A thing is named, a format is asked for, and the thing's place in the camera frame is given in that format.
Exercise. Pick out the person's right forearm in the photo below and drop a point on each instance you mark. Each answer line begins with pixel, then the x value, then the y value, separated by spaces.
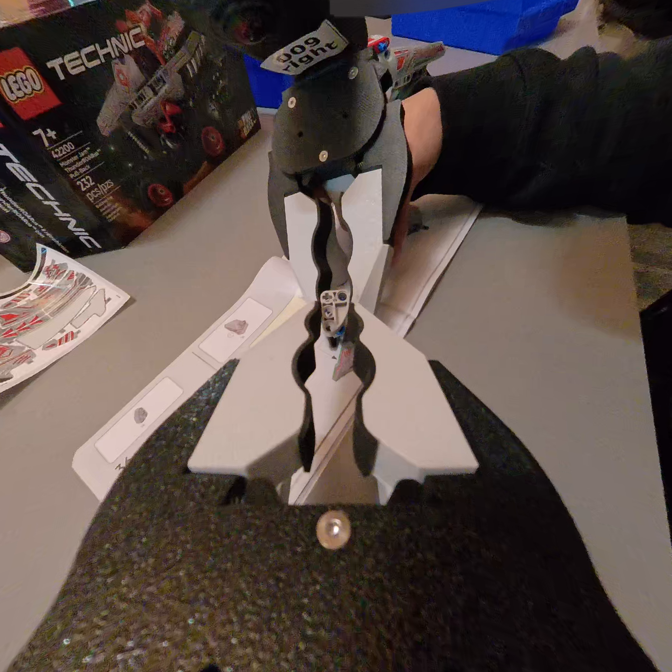
pixel 540 126

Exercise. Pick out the grey red toy model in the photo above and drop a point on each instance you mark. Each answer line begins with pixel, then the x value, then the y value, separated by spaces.
pixel 414 57

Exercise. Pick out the small blue storage bin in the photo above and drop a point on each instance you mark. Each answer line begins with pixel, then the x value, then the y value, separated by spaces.
pixel 265 84

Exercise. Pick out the person's right hand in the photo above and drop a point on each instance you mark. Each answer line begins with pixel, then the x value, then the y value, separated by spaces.
pixel 425 141

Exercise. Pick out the sticker sheet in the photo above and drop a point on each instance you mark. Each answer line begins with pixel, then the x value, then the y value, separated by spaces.
pixel 47 325

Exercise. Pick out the grey desk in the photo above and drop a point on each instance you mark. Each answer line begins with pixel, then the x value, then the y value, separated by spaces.
pixel 525 325

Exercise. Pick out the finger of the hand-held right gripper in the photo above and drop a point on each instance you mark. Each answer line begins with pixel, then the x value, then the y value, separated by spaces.
pixel 302 236
pixel 370 225

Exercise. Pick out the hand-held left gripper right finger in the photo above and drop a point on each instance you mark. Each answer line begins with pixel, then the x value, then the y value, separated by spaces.
pixel 414 414

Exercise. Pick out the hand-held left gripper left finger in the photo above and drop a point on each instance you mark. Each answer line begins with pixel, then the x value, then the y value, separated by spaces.
pixel 246 414

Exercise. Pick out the black toy brick box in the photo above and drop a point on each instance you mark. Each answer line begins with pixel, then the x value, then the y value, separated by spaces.
pixel 105 157

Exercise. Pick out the grey toy brick assembly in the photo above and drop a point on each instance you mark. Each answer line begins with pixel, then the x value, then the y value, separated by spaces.
pixel 334 309

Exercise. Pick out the large blue storage bin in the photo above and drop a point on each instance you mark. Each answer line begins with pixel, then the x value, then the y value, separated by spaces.
pixel 472 26

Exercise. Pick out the white instruction booklet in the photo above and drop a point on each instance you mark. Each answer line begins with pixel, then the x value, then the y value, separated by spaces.
pixel 173 388

